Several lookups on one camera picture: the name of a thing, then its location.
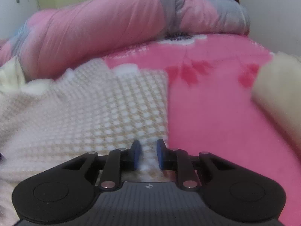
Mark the beige white houndstooth knit cardigan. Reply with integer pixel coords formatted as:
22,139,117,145
1,59,169,225

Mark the cream folded cloth at edge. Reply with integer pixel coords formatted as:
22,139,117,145
252,53,300,146

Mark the pink floral fleece blanket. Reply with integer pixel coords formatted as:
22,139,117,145
104,34,300,225

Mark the cream fleece garment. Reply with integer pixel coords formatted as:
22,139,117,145
1,56,54,95

